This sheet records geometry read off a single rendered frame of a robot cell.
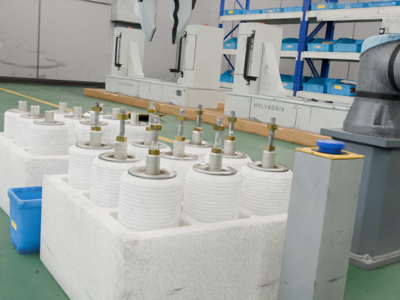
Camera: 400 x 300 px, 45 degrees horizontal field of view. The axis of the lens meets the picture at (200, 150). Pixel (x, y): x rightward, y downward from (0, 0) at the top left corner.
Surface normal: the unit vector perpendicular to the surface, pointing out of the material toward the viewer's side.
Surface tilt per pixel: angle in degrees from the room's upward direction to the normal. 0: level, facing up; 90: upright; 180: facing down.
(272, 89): 90
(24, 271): 0
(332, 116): 90
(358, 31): 90
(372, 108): 72
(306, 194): 90
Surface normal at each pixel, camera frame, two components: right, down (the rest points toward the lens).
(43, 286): 0.09, -0.98
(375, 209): -0.14, 0.15
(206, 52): 0.60, 0.18
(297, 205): -0.83, 0.02
